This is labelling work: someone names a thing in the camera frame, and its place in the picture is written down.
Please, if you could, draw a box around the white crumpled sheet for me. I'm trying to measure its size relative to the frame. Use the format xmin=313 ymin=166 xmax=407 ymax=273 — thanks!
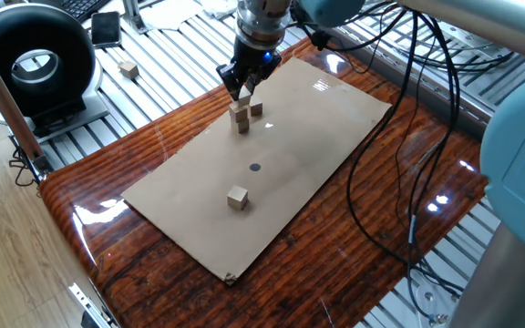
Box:
xmin=141 ymin=0 xmax=239 ymax=31

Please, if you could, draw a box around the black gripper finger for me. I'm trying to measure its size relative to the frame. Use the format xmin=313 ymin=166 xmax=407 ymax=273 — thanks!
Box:
xmin=215 ymin=63 xmax=244 ymax=101
xmin=245 ymin=55 xmax=283 ymax=95

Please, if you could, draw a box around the thin black cable loop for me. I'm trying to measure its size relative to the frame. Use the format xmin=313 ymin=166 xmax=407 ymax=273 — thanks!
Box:
xmin=9 ymin=145 xmax=40 ymax=188

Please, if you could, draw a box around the metal drawer rail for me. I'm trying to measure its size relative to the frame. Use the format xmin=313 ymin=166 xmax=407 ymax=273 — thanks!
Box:
xmin=67 ymin=282 xmax=120 ymax=328

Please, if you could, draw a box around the small aluminium bracket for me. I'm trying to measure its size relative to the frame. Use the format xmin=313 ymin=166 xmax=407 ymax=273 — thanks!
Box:
xmin=122 ymin=0 xmax=149 ymax=35

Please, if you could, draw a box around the black computer keyboard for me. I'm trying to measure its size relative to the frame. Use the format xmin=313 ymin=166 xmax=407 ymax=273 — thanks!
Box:
xmin=57 ymin=0 xmax=111 ymax=23

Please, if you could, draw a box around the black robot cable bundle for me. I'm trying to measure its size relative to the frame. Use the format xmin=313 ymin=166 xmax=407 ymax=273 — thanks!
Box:
xmin=289 ymin=0 xmax=517 ymax=327

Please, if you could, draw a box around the brown cardboard sheet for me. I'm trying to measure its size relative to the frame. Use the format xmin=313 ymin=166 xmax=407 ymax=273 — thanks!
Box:
xmin=120 ymin=56 xmax=392 ymax=286

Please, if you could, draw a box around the glossy brown wooden board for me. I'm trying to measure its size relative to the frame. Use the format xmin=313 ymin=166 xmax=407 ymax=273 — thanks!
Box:
xmin=38 ymin=38 xmax=489 ymax=328

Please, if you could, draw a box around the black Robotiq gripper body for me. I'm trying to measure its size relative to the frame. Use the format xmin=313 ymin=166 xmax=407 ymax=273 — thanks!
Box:
xmin=233 ymin=39 xmax=283 ymax=74

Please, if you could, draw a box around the black smartphone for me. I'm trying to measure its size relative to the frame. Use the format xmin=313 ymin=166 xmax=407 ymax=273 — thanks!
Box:
xmin=90 ymin=11 xmax=123 ymax=49

